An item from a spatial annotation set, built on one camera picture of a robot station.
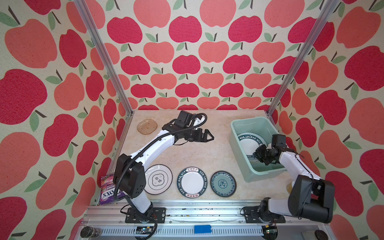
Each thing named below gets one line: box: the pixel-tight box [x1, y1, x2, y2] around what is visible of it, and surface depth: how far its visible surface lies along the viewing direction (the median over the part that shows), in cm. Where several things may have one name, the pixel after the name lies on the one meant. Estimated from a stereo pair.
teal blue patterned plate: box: [210, 170, 237, 198], surface depth 86 cm
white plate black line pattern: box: [144, 164, 173, 195], surface depth 88 cm
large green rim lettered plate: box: [176, 166, 208, 199], surface depth 87 cm
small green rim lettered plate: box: [238, 134, 263, 158], surface depth 98 cm
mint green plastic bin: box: [229, 116, 287, 183], surface depth 93 cm
